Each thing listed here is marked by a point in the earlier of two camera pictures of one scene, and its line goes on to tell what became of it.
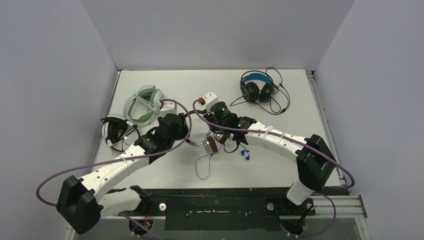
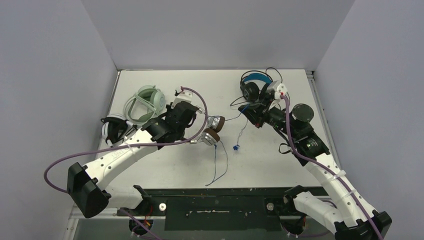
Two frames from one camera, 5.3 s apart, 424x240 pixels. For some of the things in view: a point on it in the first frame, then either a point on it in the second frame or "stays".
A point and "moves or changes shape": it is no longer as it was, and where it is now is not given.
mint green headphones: x=141 y=108 stays
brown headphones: x=209 y=143 moves or changes shape
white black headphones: x=114 y=131 stays
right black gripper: x=212 y=124 -> x=255 y=114
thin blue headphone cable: x=242 y=153 -> x=235 y=148
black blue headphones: x=255 y=84 stays
